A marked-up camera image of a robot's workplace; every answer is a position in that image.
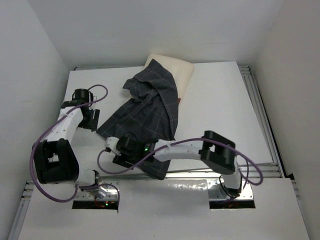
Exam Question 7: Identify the dark plaid pillowcase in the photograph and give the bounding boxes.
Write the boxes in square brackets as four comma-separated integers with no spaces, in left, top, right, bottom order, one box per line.
[96,59,179,168]

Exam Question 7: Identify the cream pillow with bear print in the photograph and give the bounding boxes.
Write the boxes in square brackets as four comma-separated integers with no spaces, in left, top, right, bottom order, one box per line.
[143,53,195,104]

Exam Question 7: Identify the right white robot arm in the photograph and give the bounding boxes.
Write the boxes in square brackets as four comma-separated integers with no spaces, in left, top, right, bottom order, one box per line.
[105,130,242,198]

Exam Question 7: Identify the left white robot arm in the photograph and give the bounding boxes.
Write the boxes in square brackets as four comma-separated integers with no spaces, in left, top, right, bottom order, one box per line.
[34,88,100,187]

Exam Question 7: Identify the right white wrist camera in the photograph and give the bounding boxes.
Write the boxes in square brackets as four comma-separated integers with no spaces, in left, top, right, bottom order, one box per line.
[105,136,121,156]

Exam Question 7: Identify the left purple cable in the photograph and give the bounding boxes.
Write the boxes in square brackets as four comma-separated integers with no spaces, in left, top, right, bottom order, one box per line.
[29,84,121,203]

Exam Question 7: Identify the purple cable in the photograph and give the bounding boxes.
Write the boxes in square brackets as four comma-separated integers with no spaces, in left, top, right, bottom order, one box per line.
[29,84,121,203]
[97,137,264,187]

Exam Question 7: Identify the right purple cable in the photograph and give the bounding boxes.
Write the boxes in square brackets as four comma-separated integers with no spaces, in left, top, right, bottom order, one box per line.
[97,137,264,187]

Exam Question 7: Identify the aluminium frame rails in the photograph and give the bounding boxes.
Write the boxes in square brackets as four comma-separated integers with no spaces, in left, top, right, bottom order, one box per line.
[21,64,298,208]

